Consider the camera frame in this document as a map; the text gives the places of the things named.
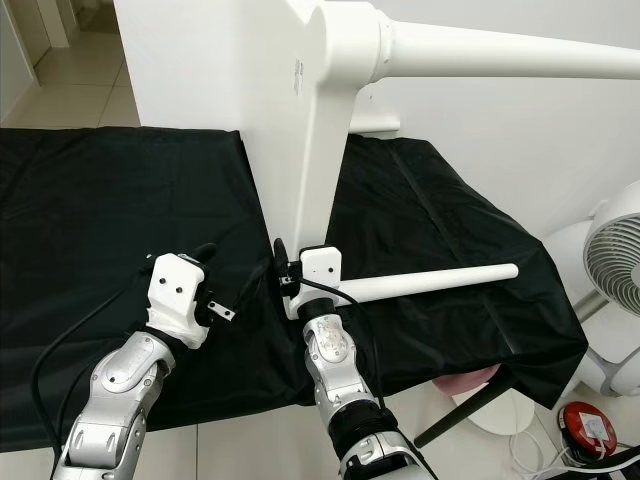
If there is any white plastic children table top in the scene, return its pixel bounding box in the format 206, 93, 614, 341
238, 0, 393, 321

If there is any white plastic table leg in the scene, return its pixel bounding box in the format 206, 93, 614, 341
382, 18, 640, 81
343, 262, 521, 305
350, 105, 403, 137

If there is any pink cloth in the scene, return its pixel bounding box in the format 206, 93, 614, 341
435, 365, 503, 394

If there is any black metal table leg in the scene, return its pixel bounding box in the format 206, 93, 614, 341
415, 375, 518, 449

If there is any white round floor base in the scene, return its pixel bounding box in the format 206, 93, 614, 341
445, 385, 543, 437

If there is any red round object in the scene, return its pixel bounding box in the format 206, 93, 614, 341
560, 400, 620, 462

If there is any white plug adapter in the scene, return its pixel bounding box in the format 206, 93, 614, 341
580, 415, 613, 443

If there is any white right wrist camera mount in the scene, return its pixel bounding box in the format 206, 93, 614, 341
298, 245, 344, 319

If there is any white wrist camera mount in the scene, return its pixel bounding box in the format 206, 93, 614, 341
298, 245, 344, 319
145, 253, 211, 349

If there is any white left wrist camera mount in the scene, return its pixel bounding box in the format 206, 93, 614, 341
145, 253, 211, 349

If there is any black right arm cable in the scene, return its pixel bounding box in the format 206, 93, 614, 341
305, 278, 386, 401

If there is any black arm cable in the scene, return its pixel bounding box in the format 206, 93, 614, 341
305, 278, 386, 401
32, 275, 161, 471

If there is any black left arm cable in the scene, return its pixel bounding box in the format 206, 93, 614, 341
32, 275, 161, 471

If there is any white door frame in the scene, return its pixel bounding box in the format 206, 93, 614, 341
40, 0, 77, 49

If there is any white floor cable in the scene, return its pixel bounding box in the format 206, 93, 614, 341
505, 430, 573, 480

